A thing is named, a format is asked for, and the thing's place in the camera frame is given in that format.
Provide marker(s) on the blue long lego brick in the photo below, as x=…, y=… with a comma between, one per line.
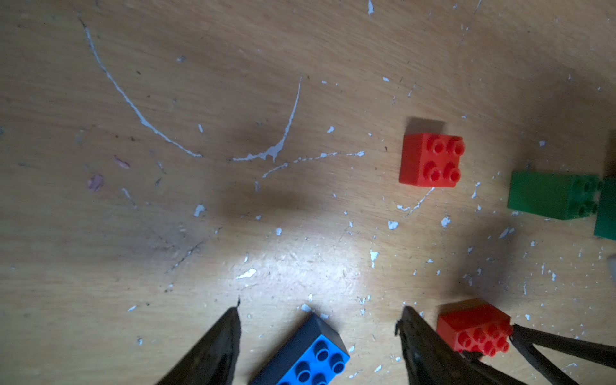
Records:
x=314, y=354

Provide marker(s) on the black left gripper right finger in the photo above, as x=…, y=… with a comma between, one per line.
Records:
x=429, y=360

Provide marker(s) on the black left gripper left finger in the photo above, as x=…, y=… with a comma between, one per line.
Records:
x=213, y=359

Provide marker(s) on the teal green long lego brick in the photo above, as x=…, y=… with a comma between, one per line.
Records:
x=605, y=226

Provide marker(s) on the red long lego brick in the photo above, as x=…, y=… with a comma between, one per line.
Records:
x=484, y=329

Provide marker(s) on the small red square lego brick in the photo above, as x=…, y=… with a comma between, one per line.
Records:
x=431, y=160

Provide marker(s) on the dark green square lego brick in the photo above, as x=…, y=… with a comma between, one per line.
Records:
x=560, y=196

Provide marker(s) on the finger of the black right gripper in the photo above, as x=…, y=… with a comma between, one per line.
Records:
x=495, y=376
x=525, y=339

